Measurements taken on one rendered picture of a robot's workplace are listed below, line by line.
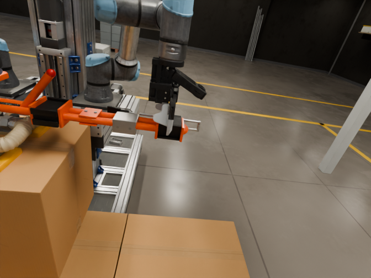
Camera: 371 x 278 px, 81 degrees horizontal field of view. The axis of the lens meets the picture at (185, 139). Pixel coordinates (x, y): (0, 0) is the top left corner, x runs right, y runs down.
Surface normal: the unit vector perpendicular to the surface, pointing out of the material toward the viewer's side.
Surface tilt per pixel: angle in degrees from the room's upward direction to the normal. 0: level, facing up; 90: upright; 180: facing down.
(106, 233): 0
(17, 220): 90
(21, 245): 90
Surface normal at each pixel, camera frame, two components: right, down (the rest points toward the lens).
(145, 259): 0.17, -0.86
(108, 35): -0.03, 0.49
